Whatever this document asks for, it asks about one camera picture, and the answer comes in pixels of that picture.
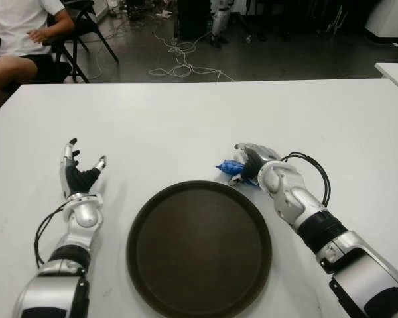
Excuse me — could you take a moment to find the white cabinet with black base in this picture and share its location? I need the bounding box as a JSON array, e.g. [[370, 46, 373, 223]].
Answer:
[[364, 0, 398, 43]]

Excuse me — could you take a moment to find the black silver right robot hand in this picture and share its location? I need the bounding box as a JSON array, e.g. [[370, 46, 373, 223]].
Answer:
[[228, 142, 283, 186]]

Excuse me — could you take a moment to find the white cable on floor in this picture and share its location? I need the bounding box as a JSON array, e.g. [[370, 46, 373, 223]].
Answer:
[[147, 19, 236, 82]]

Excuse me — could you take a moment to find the black folding chair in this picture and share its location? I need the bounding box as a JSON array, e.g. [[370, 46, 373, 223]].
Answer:
[[41, 0, 119, 83]]

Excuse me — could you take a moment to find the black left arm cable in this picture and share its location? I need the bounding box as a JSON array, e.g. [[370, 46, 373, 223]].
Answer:
[[34, 201, 74, 269]]

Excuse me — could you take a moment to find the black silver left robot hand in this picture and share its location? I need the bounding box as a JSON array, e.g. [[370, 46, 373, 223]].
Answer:
[[59, 138, 107, 199]]

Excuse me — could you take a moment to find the seated person in white shirt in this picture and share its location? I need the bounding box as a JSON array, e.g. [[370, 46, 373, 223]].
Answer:
[[0, 0, 76, 100]]

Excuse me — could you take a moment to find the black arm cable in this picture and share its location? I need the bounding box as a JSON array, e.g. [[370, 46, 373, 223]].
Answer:
[[34, 201, 74, 269], [281, 151, 332, 208]]

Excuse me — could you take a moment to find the blue Oreo snack pack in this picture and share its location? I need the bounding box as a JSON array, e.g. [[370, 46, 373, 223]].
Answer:
[[214, 159, 263, 190]]

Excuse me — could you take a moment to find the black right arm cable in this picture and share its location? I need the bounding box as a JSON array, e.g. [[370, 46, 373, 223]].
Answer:
[[281, 151, 332, 208]]

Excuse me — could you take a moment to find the round dark brown tray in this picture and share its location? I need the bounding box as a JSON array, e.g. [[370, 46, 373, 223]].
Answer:
[[125, 180, 273, 317]]

